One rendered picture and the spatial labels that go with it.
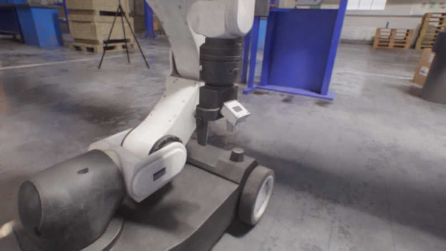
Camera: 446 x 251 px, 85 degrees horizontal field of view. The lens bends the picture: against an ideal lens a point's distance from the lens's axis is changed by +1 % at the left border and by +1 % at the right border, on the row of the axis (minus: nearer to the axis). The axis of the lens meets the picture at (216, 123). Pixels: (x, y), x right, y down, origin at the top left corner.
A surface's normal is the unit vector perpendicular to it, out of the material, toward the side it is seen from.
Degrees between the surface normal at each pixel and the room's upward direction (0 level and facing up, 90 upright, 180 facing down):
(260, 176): 18
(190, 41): 120
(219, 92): 89
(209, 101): 89
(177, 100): 37
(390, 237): 0
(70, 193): 54
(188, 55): 106
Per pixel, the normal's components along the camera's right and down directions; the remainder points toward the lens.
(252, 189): -0.32, -0.47
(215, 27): -0.64, 0.25
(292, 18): -0.47, 0.33
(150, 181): 0.83, 0.24
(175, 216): 0.04, -0.92
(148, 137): -0.18, -0.73
